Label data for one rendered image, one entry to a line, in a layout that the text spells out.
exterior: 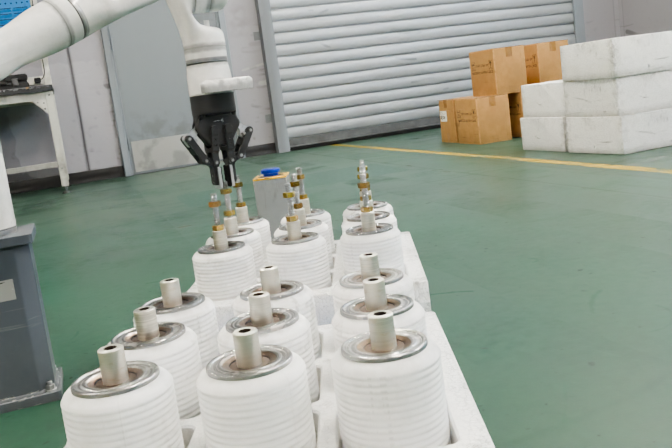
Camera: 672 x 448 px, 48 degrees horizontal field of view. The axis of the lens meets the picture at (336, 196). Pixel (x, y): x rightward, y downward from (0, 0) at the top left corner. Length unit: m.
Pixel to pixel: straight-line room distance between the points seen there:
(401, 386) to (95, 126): 5.84
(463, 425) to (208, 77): 0.78
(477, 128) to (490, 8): 2.58
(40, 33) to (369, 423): 1.02
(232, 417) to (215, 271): 0.56
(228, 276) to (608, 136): 2.88
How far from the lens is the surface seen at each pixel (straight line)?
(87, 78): 6.40
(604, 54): 3.81
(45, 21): 1.48
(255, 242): 1.31
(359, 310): 0.78
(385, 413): 0.65
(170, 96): 6.43
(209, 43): 1.29
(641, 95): 3.87
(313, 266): 1.17
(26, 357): 1.46
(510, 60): 5.14
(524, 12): 7.60
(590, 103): 3.93
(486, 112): 5.03
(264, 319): 0.78
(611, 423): 1.10
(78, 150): 6.39
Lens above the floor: 0.48
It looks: 8 degrees down
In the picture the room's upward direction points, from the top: 8 degrees counter-clockwise
